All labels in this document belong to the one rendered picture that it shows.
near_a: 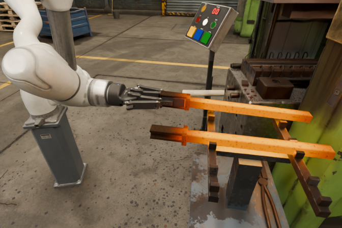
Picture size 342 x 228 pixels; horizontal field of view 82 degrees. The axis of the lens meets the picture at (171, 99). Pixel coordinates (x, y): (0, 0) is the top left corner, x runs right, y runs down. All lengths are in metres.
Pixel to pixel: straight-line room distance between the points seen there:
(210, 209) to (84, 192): 1.18
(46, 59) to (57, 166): 1.21
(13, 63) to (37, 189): 1.46
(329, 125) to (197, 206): 0.52
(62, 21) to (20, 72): 0.67
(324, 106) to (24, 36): 0.94
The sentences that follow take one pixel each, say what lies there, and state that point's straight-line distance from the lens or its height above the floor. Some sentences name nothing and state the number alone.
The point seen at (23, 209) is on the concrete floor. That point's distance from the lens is 1.84.
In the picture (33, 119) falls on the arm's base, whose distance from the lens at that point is 1.45.
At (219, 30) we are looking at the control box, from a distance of 1.36.
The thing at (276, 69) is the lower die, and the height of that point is 0.99.
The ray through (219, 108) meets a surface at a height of 1.02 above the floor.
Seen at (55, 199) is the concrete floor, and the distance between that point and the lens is 1.78.
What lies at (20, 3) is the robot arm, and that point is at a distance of 0.94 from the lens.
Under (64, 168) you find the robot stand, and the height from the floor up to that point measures 0.20.
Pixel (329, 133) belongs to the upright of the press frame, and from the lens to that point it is 0.85.
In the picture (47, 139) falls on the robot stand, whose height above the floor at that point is 0.48.
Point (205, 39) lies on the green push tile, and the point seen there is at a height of 1.00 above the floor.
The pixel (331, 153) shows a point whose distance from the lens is 0.62.
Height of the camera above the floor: 1.35
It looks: 32 degrees down
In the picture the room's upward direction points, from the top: straight up
